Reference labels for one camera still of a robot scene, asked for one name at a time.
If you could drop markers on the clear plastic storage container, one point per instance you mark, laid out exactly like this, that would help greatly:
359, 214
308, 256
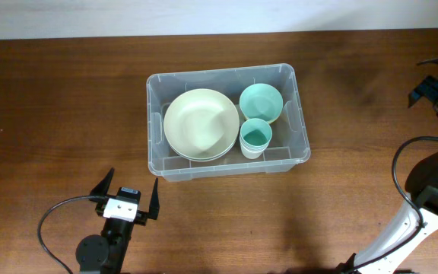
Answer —
289, 145

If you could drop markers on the green cup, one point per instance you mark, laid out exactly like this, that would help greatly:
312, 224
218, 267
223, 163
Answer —
255, 134

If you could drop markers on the grey cup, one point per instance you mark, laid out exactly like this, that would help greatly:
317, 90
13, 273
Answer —
252, 151

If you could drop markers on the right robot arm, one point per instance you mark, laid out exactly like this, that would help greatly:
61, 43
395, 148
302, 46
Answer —
418, 216

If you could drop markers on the green bowl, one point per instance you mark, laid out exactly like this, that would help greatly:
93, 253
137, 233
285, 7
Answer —
261, 101

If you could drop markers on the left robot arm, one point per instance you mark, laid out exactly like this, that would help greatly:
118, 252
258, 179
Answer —
105, 252

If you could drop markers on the beige bowl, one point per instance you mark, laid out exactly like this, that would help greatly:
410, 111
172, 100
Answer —
201, 116
203, 151

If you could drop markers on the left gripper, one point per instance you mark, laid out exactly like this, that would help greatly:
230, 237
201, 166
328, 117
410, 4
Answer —
141, 216

